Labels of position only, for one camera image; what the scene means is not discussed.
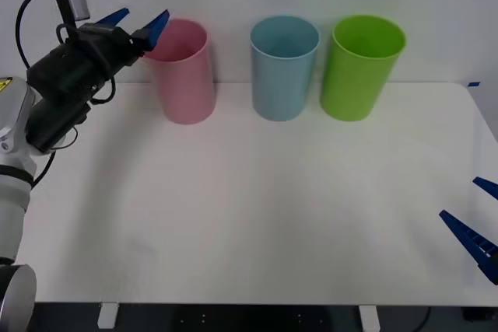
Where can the green plastic bin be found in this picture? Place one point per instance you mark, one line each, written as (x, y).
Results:
(354, 87)

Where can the pale blue plastic bin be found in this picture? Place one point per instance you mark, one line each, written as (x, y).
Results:
(278, 87)

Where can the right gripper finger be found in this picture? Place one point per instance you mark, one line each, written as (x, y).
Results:
(470, 238)
(488, 186)

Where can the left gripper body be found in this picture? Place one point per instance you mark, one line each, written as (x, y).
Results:
(81, 61)

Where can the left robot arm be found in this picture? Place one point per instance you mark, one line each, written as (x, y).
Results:
(15, 145)

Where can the pink plastic bin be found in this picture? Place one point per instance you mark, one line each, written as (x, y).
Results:
(186, 83)

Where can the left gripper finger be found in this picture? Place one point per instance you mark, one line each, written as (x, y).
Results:
(151, 32)
(113, 18)

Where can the white table leg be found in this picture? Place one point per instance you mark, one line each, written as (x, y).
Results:
(369, 317)
(107, 315)

